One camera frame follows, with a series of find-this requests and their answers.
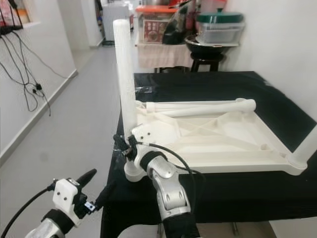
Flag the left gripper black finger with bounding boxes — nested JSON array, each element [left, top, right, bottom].
[[74, 169, 97, 188], [96, 182, 115, 209]]

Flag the white plastic table leg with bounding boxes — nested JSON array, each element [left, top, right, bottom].
[[113, 19, 138, 181], [288, 126, 317, 169], [161, 98, 257, 119], [146, 100, 238, 109]]

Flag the cream plastic table top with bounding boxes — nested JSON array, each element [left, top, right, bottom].
[[121, 98, 308, 181]]

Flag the beige table cover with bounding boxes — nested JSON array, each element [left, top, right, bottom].
[[138, 42, 194, 69]]

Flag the white appliance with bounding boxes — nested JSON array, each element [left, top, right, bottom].
[[103, 2, 132, 43]]

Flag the black tablecloth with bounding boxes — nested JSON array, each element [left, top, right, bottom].
[[100, 71, 317, 238]]

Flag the black bag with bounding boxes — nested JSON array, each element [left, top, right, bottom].
[[162, 2, 199, 46]]

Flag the clear storage box green lid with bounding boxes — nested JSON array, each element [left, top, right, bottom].
[[196, 9, 246, 45]]

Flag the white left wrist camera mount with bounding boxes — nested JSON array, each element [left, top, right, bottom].
[[53, 178, 80, 220]]

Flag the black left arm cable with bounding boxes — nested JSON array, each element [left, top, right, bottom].
[[1, 182, 56, 238]]

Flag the black wall cable with plug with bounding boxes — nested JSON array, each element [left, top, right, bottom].
[[0, 35, 53, 117]]

